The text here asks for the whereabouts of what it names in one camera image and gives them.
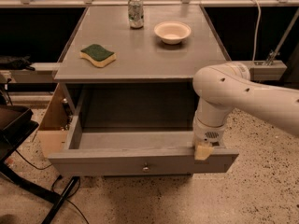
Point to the white paper bowl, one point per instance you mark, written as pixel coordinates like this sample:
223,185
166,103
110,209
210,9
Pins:
172,32

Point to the grey top drawer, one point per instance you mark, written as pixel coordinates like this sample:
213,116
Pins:
137,131

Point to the black bag on rail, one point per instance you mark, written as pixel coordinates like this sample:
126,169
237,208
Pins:
15,63

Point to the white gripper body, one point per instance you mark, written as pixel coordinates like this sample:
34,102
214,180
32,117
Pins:
207,133

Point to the grey drawer cabinet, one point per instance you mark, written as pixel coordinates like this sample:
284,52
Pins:
142,58

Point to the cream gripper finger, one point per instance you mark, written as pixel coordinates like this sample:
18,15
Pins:
202,150

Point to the green yellow sponge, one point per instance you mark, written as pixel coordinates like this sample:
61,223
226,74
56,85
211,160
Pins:
97,55

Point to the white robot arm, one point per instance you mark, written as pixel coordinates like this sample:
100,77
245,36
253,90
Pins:
224,87

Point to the silver soda can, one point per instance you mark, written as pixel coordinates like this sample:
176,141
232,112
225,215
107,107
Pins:
136,13

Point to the black chair base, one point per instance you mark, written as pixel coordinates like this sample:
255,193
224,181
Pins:
16,125

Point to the cardboard box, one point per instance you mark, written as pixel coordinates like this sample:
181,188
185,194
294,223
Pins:
53,129

